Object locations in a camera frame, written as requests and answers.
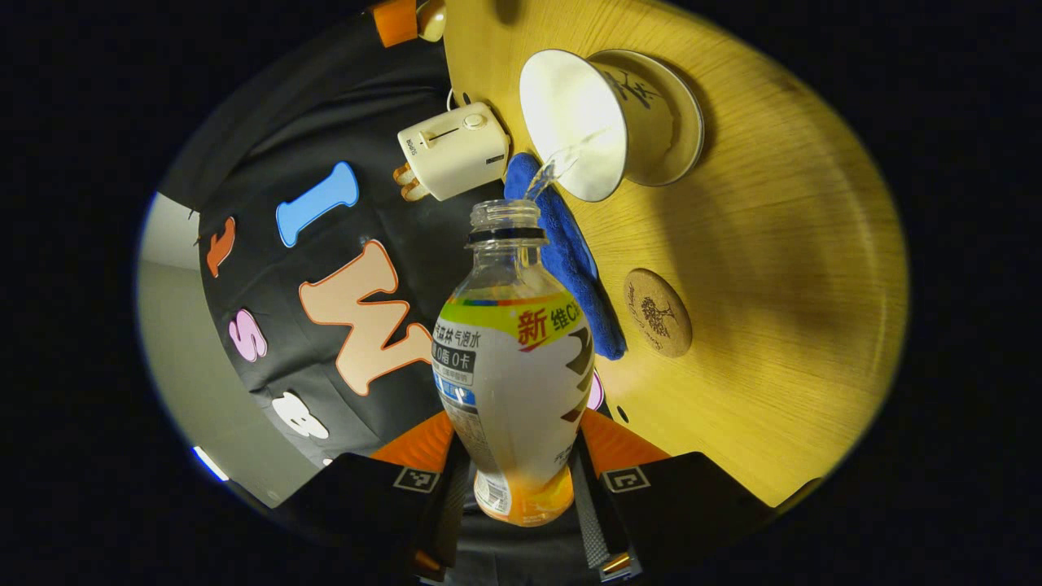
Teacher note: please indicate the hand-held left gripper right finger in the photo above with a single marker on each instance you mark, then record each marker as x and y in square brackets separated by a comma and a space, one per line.
[684, 505]

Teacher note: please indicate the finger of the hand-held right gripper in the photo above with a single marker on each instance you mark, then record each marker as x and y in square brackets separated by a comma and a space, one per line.
[396, 23]

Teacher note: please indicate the cream teacup lid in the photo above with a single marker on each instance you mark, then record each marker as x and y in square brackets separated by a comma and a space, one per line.
[431, 20]

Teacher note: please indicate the clear labelled water bottle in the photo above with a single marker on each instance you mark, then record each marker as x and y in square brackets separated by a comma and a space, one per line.
[513, 391]

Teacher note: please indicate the blue towel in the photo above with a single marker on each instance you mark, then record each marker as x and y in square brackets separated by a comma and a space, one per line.
[578, 268]

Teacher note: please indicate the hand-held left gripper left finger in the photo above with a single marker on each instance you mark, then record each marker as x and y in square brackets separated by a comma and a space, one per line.
[366, 505]

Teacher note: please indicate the cream saucer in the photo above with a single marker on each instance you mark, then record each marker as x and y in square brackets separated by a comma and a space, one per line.
[688, 138]

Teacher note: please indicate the bread slice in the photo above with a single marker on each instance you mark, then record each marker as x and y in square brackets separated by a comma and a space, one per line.
[403, 174]
[413, 192]

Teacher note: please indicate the round cork coaster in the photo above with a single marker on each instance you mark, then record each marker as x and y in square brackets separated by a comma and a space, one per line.
[658, 313]

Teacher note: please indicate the ceiling light panel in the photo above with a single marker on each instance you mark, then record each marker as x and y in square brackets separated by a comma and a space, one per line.
[210, 463]

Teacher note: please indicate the white toaster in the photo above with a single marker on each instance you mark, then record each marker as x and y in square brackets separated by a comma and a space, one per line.
[452, 150]

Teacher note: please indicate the cream teacup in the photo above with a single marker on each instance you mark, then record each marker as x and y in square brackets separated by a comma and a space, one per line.
[570, 114]

